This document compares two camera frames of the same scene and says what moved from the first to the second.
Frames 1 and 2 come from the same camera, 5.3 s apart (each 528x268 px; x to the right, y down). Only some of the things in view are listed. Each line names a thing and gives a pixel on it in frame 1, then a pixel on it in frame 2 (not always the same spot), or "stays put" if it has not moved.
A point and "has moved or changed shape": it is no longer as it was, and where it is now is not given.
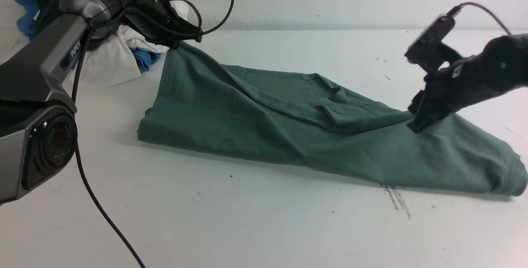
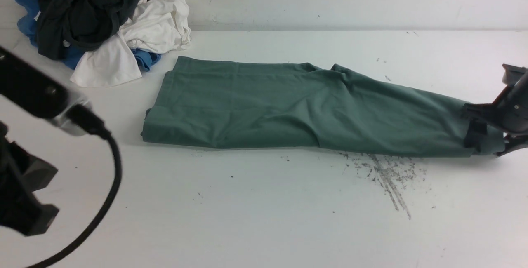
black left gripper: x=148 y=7 to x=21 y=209
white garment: x=114 y=62 stays put
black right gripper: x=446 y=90 to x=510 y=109
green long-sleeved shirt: x=275 y=119 has moved or changed shape
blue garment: x=28 y=12 stays put
